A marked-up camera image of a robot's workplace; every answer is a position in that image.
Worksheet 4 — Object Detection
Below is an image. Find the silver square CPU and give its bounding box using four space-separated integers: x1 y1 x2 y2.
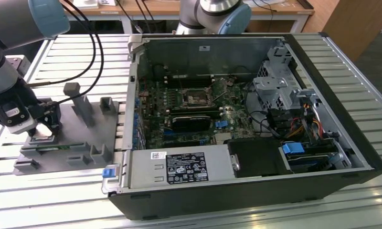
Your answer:
31 124 55 142

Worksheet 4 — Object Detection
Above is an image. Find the black RAM slot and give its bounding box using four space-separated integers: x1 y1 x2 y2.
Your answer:
170 110 219 117
169 107 218 113

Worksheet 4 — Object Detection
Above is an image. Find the CPU socket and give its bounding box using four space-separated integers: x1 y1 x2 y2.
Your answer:
181 89 217 107

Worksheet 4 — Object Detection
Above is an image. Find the small grey wrist box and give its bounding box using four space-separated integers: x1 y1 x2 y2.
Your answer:
4 55 30 77

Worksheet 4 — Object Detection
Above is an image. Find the grey plastic parts rack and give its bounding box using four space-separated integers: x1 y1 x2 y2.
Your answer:
12 82 120 176

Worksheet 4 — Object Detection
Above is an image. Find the green RAM stick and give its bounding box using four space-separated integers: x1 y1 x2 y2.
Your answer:
35 144 83 152

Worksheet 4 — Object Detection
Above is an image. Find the blue case latch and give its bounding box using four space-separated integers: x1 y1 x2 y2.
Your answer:
102 168 119 179

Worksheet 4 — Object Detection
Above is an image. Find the grey power supply unit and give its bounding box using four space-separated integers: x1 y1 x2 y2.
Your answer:
127 144 239 189

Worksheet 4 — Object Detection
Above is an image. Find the white barcode sticker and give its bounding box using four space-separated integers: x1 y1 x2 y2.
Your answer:
150 150 169 160

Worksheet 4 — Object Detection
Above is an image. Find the white box on desk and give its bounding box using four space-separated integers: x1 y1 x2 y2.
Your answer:
75 0 99 9

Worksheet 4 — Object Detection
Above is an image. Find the black graphics card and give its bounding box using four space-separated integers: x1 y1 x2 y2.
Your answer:
170 114 213 133

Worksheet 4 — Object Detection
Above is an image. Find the black rating label sticker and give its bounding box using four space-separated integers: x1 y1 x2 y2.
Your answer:
165 152 210 185

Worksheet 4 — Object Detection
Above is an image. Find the metal locking lever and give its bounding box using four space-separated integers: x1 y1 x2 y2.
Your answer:
214 85 235 102

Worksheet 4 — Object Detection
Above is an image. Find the silver chipset heatsink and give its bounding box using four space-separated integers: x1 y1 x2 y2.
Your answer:
215 133 233 145

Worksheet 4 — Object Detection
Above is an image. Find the metal socket cover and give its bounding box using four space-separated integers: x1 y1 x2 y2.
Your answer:
206 76 235 96

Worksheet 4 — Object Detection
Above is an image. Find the green motherboard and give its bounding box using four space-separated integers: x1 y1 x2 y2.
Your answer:
132 76 265 151

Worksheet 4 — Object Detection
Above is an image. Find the black open PC case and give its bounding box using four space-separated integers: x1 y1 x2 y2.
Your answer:
100 32 382 221

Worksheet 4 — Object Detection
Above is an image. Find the black plastic shroud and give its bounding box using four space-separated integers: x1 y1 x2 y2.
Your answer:
226 137 290 179

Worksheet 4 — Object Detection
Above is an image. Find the metal drive cage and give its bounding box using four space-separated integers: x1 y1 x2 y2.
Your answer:
251 46 316 113

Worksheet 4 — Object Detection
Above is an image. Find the hard disk in blue carrier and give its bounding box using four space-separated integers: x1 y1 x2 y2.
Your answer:
278 140 337 173

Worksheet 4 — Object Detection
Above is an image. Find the wooden cabinet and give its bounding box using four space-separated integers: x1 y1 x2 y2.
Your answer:
301 0 382 62

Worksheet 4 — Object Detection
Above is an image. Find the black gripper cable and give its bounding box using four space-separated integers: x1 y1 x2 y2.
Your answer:
26 0 98 86
52 0 104 104

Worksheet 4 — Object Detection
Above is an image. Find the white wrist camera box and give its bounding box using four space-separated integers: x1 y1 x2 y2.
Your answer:
0 102 40 135

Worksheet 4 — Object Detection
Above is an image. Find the grey case corner handle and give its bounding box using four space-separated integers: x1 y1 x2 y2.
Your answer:
127 34 147 54

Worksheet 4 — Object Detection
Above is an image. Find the black cable with silver plug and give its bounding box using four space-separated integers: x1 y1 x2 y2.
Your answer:
112 0 145 33

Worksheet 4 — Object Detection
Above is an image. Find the thin black cable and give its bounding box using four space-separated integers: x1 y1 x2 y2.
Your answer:
137 0 157 21

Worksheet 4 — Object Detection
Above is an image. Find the red wire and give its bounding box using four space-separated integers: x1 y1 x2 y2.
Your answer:
289 120 309 131

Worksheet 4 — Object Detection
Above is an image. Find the yellow wire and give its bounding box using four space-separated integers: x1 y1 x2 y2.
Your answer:
312 118 325 136

